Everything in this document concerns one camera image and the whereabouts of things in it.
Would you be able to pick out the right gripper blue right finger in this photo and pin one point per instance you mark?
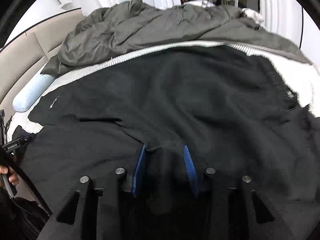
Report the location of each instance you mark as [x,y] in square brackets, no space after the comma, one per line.
[191,171]

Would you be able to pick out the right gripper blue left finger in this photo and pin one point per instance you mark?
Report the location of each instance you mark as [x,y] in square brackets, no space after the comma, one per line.
[139,171]

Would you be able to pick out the black pants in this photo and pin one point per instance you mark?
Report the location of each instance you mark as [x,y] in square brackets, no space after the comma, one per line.
[254,147]

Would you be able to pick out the person's left hand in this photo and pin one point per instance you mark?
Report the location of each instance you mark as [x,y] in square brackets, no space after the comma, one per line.
[13,178]

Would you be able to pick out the light blue pillow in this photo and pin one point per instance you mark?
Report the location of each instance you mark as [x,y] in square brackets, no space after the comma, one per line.
[28,95]

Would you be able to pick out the grey crumpled duvet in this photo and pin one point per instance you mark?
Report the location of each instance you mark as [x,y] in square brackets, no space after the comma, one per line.
[135,25]

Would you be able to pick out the beige upholstered headboard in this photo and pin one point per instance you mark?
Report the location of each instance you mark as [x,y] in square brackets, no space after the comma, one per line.
[22,57]

